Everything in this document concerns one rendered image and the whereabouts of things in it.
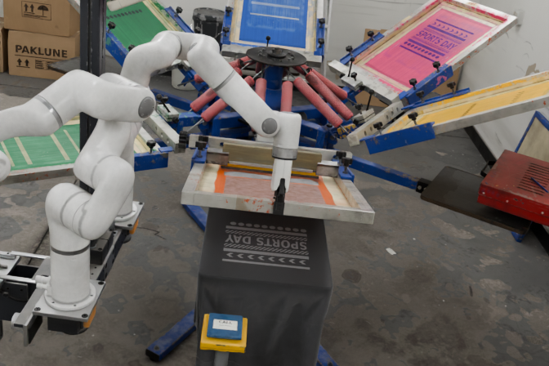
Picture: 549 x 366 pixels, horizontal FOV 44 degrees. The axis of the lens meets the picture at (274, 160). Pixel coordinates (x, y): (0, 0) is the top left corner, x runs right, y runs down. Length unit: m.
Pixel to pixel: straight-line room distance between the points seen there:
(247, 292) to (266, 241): 0.26
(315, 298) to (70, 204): 0.99
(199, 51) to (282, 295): 0.87
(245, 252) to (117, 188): 0.88
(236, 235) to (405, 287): 1.81
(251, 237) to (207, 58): 0.81
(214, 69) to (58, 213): 0.59
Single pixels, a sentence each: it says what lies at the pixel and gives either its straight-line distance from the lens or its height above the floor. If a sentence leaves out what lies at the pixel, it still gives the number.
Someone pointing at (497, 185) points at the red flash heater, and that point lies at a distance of 2.89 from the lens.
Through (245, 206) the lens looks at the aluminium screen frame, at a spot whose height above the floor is 1.26.
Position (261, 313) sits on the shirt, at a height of 0.82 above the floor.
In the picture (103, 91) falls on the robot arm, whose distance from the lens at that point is 1.50.
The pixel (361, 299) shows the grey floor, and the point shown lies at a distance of 3.90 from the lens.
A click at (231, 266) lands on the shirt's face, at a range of 2.30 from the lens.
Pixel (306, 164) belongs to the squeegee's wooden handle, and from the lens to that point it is 2.61.
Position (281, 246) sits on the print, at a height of 0.95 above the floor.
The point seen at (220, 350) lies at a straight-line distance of 2.00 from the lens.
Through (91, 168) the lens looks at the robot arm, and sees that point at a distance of 1.62.
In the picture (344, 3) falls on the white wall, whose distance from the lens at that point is 6.66.
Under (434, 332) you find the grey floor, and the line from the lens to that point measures 3.81.
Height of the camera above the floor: 2.25
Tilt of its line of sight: 25 degrees down
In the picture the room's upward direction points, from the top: 8 degrees clockwise
